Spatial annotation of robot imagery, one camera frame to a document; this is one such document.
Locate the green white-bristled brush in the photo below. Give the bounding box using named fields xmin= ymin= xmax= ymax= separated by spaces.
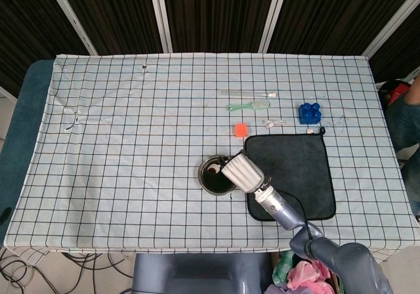
xmin=226 ymin=99 xmax=271 ymax=112

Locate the stainless steel bowl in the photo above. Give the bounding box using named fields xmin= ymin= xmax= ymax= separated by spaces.
xmin=198 ymin=155 xmax=238 ymax=197

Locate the green plastic bag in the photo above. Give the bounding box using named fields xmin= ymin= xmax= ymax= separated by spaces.
xmin=272 ymin=250 xmax=295 ymax=284

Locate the pink plastic bag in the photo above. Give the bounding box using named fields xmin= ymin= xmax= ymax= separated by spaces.
xmin=287 ymin=259 xmax=335 ymax=294

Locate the black microfibre mat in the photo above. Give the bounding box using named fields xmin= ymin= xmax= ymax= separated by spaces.
xmin=243 ymin=127 xmax=336 ymax=222

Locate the clear tube with white cap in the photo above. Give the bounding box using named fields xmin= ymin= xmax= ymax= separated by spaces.
xmin=219 ymin=89 xmax=278 ymax=98

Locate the white black-checked tablecloth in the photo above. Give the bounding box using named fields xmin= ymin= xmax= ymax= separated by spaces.
xmin=3 ymin=53 xmax=415 ymax=262

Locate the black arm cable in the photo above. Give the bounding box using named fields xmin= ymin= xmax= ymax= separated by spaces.
xmin=277 ymin=188 xmax=312 ymax=239

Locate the white partition frame post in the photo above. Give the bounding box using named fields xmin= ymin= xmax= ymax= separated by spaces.
xmin=147 ymin=0 xmax=174 ymax=54
xmin=258 ymin=0 xmax=290 ymax=54
xmin=362 ymin=0 xmax=420 ymax=58
xmin=44 ymin=0 xmax=99 ymax=56

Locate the person in blue jeans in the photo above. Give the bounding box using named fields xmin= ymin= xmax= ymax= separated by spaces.
xmin=385 ymin=75 xmax=420 ymax=216

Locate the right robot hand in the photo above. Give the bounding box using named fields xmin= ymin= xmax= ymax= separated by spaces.
xmin=221 ymin=149 xmax=272 ymax=193

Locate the grey-blue robot torso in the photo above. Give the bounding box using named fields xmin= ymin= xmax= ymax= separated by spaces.
xmin=131 ymin=253 xmax=273 ymax=294

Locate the blue toy building block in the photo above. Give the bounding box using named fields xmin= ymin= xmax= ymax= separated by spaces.
xmin=298 ymin=102 xmax=322 ymax=125

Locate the red and black bag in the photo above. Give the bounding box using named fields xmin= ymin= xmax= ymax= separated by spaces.
xmin=380 ymin=79 xmax=411 ymax=106

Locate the black floor cable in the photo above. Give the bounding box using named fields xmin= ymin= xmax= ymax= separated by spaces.
xmin=0 ymin=247 xmax=132 ymax=294

